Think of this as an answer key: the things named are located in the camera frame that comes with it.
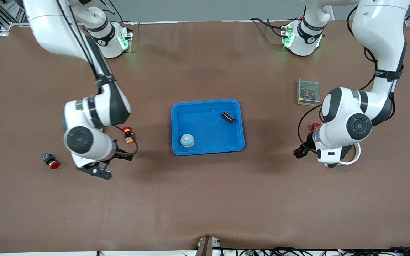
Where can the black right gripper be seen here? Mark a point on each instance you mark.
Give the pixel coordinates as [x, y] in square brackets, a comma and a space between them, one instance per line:
[122, 154]

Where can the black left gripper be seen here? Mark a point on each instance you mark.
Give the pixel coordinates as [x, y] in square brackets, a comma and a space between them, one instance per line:
[304, 149]

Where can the blue bell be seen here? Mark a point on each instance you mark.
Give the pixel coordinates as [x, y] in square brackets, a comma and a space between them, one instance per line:
[187, 141]

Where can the dark electrolytic capacitor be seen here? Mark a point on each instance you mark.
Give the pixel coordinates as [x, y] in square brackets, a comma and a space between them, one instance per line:
[228, 117]

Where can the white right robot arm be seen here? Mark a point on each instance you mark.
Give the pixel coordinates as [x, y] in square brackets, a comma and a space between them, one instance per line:
[98, 106]

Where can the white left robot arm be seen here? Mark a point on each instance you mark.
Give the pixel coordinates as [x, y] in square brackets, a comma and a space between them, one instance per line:
[379, 35]

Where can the blue plastic tray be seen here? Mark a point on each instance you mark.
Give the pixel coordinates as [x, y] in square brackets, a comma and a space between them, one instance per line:
[208, 131]

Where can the white curved plastic piece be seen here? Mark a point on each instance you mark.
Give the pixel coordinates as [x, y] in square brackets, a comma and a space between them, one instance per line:
[357, 155]

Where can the metal mesh power supply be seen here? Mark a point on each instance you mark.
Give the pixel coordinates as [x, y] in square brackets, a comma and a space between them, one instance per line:
[308, 92]

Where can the brown table mat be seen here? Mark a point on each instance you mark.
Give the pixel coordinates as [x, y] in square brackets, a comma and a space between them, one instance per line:
[205, 199]

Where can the orange red emergency stop switch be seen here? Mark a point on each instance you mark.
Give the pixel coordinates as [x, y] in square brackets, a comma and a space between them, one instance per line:
[129, 138]

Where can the red push button switch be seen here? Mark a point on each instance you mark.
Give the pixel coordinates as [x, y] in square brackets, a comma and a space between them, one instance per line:
[50, 160]

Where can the metal table edge bracket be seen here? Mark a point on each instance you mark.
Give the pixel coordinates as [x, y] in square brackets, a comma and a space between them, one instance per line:
[206, 246]

